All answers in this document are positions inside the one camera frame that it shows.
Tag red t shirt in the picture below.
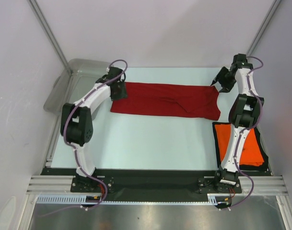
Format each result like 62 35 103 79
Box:
110 82 221 121

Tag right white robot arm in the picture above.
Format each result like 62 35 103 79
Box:
211 57 264 192

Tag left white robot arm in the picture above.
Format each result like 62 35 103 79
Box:
60 67 127 192

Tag clear plastic bin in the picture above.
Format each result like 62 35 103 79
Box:
43 58 109 118

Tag orange folded t shirt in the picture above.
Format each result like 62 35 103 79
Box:
214 122 265 166

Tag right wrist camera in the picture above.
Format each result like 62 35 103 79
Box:
232 54 248 68

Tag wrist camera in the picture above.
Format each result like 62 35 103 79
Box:
232 54 248 68
106 67 125 84

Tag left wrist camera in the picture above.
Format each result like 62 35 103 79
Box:
106 67 125 84

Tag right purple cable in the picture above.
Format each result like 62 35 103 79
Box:
217 56 265 211

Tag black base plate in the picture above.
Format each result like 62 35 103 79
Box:
40 167 273 203

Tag white cable duct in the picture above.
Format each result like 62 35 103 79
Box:
36 195 230 206

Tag aluminium frame rail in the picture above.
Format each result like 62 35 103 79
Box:
26 175 288 196

